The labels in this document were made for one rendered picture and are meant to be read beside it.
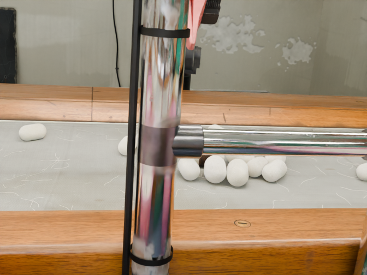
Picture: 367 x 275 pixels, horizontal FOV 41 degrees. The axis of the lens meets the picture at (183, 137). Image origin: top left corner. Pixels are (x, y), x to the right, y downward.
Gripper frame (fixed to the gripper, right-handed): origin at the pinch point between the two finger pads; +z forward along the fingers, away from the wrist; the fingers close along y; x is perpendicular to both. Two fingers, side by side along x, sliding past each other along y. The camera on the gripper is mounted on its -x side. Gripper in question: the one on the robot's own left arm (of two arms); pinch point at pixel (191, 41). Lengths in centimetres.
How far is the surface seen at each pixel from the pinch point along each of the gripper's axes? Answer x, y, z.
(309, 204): -5.7, 7.8, 24.6
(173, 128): -22.7, -7.6, 27.6
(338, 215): -12.2, 6.7, 28.4
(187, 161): -3.3, -2.7, 19.0
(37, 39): 145, -39, -132
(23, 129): 3.7, -19.4, 11.2
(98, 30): 142, -10, -137
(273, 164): -3.8, 5.9, 19.4
